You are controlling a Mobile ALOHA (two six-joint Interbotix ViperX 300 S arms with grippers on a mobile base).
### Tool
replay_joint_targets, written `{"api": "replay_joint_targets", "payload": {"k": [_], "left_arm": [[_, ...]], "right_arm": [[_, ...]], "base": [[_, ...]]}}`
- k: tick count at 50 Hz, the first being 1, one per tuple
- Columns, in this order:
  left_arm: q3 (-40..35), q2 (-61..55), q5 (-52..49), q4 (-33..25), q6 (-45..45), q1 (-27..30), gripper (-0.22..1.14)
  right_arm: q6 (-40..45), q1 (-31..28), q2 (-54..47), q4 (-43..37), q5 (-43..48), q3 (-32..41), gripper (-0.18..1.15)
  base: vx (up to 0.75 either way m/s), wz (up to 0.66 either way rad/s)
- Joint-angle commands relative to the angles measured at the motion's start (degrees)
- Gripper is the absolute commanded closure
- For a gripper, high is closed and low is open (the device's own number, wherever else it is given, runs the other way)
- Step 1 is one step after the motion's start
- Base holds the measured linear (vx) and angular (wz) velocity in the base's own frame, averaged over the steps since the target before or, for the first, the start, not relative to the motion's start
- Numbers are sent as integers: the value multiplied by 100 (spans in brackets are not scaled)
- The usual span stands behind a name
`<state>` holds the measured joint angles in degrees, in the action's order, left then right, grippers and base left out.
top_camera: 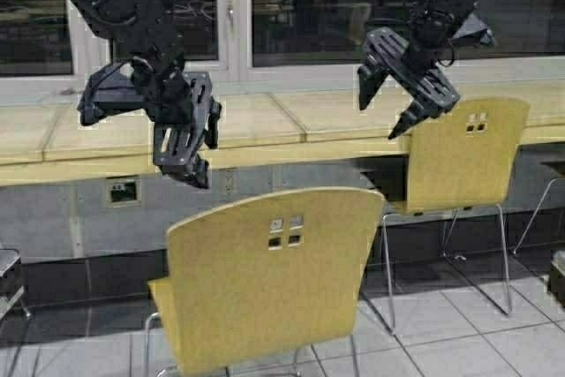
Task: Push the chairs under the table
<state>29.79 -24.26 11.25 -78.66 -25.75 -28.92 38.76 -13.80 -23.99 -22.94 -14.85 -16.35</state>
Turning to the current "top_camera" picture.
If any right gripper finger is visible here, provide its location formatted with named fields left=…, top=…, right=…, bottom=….
left=358, top=59, right=388, bottom=110
left=388, top=100, right=437, bottom=139

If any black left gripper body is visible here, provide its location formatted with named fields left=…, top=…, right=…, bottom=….
left=131, top=56, right=214, bottom=178

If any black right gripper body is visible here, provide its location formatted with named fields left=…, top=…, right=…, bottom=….
left=362, top=14, right=461, bottom=115

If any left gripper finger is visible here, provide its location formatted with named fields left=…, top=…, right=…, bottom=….
left=176, top=155, right=210, bottom=189
left=204, top=100, right=222, bottom=149

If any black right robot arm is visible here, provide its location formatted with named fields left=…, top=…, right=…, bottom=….
left=358, top=0, right=495, bottom=139

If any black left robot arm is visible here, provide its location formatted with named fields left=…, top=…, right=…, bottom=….
left=70, top=0, right=222, bottom=189

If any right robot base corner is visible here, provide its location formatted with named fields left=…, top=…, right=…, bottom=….
left=548, top=250, right=565, bottom=305

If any long wooden counter table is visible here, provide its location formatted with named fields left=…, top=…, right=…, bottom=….
left=1, top=79, right=564, bottom=186

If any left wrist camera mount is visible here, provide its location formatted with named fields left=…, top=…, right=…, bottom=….
left=77, top=61, right=147, bottom=127

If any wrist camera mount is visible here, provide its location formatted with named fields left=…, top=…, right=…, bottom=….
left=450, top=12, right=497, bottom=47
left=77, top=61, right=147, bottom=127

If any wall power outlet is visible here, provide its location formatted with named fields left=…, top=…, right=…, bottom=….
left=103, top=176, right=141, bottom=207

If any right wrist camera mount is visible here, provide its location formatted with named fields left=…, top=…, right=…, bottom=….
left=450, top=12, right=497, bottom=47

